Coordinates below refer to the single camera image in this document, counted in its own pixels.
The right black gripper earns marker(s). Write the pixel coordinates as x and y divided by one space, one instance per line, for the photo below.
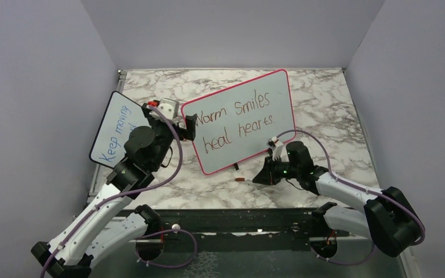
267 175

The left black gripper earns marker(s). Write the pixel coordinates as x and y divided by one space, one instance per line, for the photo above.
190 125

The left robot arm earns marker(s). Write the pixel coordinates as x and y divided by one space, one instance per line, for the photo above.
83 244

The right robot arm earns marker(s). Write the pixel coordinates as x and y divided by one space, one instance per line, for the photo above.
384 217

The pink framed whiteboard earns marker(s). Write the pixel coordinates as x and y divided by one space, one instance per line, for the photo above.
235 123

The black framed written whiteboard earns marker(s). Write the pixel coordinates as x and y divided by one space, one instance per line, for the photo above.
121 116

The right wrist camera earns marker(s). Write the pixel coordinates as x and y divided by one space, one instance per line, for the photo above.
275 148

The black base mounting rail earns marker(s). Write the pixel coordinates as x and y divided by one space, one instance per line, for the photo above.
238 230

